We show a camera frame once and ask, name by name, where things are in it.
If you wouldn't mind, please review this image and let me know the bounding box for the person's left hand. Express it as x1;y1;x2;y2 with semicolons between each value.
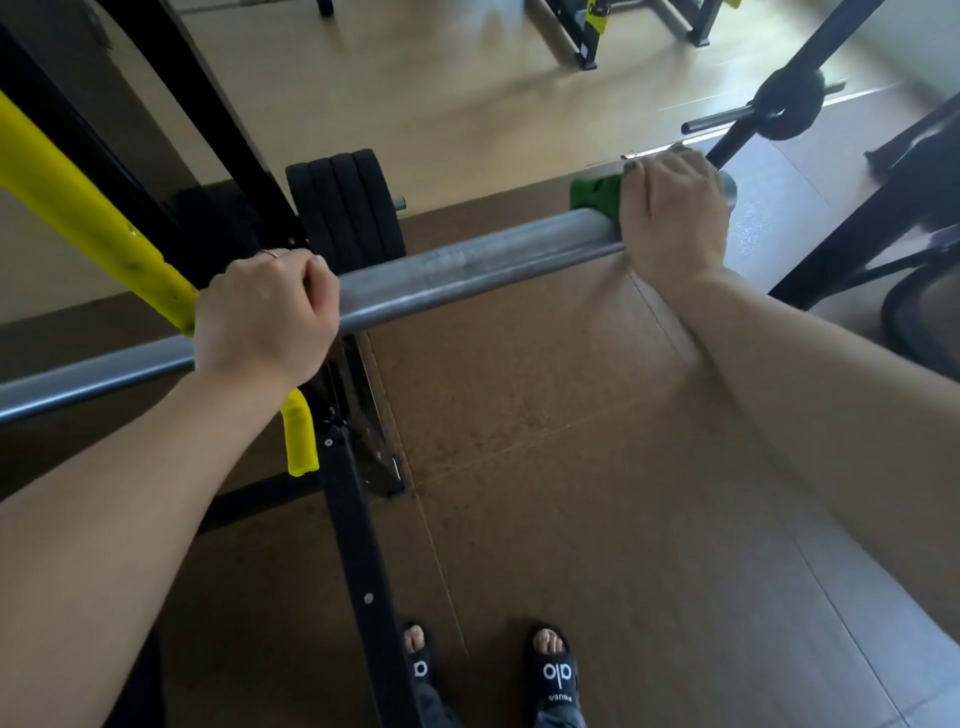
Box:
192;247;341;393

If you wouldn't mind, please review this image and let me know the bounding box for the person's right hand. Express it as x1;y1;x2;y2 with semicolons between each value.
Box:
618;149;731;290

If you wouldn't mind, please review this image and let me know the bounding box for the green cleaning cloth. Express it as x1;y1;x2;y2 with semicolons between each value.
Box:
568;144;699;224

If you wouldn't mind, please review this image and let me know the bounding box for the silver barbell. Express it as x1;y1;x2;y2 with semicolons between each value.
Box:
0;168;740;429

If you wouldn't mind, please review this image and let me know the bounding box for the person's right forearm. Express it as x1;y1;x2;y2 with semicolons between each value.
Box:
659;266;960;624

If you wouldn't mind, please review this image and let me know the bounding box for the person's left forearm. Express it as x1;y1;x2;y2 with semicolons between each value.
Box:
0;367;294;728

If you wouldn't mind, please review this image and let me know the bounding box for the small barbell with black plates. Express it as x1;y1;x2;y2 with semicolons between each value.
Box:
172;0;336;19

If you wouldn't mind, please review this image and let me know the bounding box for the person's left jeans leg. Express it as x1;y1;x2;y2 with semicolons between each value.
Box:
410;677;466;728

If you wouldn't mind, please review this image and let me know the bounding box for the person's jeans leg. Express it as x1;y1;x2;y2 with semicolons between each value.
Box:
532;701;588;728
410;677;466;728

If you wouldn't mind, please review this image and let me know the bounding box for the person's right jeans leg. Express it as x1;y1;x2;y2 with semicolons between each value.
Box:
532;701;588;728

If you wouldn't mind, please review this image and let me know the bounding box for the yellow bar hook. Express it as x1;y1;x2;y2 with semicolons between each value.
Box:
279;387;322;478

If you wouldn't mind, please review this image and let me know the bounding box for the black rack with silver peg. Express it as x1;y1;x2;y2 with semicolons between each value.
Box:
680;0;960;313

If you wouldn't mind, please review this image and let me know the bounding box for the black yellow gym machine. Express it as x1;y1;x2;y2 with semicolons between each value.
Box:
524;0;744;71

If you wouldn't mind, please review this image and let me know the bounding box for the yellow upright guard strip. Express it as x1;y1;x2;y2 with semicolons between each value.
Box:
0;89;200;337

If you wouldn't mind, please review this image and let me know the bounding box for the black curved machine base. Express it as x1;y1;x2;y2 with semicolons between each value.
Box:
879;254;960;361

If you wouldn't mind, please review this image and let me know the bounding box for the brown floor mat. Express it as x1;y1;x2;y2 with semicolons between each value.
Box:
0;82;960;728

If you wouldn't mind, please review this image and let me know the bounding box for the black slide slipper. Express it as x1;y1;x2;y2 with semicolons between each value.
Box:
522;627;581;712
402;622;442;685

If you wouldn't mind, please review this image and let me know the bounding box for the black bench press rack frame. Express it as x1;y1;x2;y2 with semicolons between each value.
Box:
0;0;425;728

